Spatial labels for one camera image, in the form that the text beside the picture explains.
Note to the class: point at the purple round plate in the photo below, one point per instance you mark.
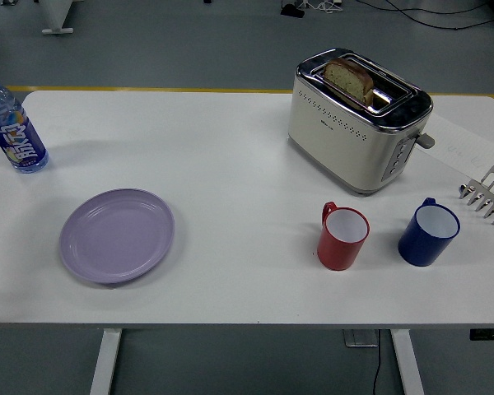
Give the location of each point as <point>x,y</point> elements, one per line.
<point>117,236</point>

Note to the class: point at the red mug white inside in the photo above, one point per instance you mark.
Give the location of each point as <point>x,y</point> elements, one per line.
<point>341,238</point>

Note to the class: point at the cream and chrome toaster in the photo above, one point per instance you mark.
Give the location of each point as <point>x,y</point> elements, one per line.
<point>346,136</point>

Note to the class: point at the slice of toasted bread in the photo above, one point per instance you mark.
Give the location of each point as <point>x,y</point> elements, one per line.
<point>348,78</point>

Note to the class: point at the blue mug white inside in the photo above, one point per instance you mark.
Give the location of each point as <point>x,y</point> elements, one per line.
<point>427,234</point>

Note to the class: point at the black device on floor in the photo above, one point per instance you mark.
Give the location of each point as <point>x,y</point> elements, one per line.
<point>292,10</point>

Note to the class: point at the white table leg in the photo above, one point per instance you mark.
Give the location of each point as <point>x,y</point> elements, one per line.
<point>105,362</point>
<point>407,362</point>

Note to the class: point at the white paper sheet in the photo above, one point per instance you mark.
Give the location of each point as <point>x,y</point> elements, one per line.
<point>461,140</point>

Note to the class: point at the blue labelled drink bottle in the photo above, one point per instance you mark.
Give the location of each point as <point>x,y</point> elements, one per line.
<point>14,131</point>

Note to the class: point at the silver metal toast rack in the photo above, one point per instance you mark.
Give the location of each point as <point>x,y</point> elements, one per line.
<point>490,193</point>

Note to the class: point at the white furniture foot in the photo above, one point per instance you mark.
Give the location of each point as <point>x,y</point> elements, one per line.
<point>55,18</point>

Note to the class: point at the black table control panel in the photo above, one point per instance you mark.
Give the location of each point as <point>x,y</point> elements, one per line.
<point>490,334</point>

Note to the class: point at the grey bracket under table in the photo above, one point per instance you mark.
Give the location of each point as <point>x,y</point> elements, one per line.
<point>360,338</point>

